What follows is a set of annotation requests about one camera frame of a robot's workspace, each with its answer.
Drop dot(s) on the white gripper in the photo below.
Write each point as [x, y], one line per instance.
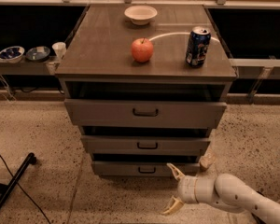
[187, 189]

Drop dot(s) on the grey bottom drawer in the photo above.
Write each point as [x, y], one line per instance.
[116, 168]

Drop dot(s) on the grey drawer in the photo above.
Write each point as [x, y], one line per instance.
[116, 168]
[144, 145]
[145, 114]

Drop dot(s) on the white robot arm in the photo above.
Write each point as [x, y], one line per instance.
[226, 192]

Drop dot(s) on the grey drawer cabinet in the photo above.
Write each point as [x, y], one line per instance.
[99, 65]

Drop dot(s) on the grey middle drawer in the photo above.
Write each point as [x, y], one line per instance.
[144, 145]

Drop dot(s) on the grey top drawer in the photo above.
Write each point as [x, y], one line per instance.
[145, 114]

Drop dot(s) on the red apple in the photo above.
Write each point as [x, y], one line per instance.
[142, 50]

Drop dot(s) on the blue soda can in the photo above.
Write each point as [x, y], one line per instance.
[199, 40]

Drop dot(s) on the low side shelf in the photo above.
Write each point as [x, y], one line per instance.
[27, 68]

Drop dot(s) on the white paper bowl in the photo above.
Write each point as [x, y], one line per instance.
[140, 15]

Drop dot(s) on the black stand leg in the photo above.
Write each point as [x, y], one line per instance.
[6, 189]

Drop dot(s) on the white paper cup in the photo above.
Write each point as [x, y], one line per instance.
[59, 49]

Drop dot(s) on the dark blue bowl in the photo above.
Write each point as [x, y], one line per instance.
[38, 54]

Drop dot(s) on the blue patterned bowl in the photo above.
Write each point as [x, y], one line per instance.
[12, 54]

